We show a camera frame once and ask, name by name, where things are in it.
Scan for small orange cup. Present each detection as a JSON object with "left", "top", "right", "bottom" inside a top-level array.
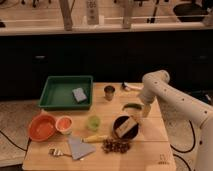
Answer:
[{"left": 55, "top": 116, "right": 72, "bottom": 135}]

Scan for orange bowl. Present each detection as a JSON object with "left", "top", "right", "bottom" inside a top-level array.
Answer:
[{"left": 28, "top": 114, "right": 56, "bottom": 142}]

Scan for green plastic cup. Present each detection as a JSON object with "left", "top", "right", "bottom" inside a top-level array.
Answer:
[{"left": 87, "top": 115, "right": 101, "bottom": 131}]

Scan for grey triangular cloth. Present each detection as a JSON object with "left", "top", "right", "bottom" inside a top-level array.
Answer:
[{"left": 68, "top": 136, "right": 96, "bottom": 160}]

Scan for small metal cup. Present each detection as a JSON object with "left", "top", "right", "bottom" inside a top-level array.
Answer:
[{"left": 104, "top": 85, "right": 115, "bottom": 101}]

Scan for black cable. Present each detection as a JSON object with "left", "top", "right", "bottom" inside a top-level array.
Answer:
[
  {"left": 170, "top": 119, "right": 198, "bottom": 171},
  {"left": 0, "top": 129, "right": 32, "bottom": 157}
]

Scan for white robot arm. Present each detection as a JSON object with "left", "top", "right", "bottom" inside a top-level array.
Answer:
[{"left": 138, "top": 70, "right": 213, "bottom": 171}]

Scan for black bowl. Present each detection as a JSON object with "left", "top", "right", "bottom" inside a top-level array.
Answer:
[{"left": 112, "top": 115, "right": 140, "bottom": 141}]

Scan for black cable left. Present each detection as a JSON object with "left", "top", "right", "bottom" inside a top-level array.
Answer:
[{"left": 0, "top": 129, "right": 32, "bottom": 157}]

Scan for bunch of brown grapes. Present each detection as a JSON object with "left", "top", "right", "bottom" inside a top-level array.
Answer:
[{"left": 102, "top": 139, "right": 131, "bottom": 153}]

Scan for white handled brush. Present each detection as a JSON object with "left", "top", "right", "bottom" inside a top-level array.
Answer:
[{"left": 120, "top": 82, "right": 144, "bottom": 93}]

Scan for grey blue sponge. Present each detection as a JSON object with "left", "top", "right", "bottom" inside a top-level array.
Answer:
[{"left": 72, "top": 88, "right": 87, "bottom": 102}]

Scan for brown sponge block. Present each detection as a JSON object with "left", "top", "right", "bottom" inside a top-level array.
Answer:
[{"left": 114, "top": 115, "right": 139, "bottom": 139}]

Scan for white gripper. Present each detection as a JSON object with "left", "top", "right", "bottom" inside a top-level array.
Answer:
[{"left": 138, "top": 87, "right": 156, "bottom": 117}]

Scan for green plastic tray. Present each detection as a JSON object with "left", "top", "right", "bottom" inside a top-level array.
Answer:
[{"left": 39, "top": 75, "right": 93, "bottom": 110}]

